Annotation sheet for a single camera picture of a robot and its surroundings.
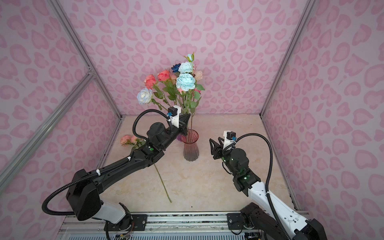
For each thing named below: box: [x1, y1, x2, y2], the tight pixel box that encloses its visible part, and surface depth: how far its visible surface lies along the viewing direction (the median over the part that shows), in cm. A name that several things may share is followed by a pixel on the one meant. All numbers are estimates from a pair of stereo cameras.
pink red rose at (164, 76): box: [157, 69, 180, 106], surface depth 84 cm
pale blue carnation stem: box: [176, 52, 205, 131], surface depth 59 cm
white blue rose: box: [137, 87, 168, 112], surface depth 71 cm
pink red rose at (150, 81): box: [144, 74, 169, 108], surface depth 80 cm
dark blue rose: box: [171, 63, 181, 73], surface depth 88 cm
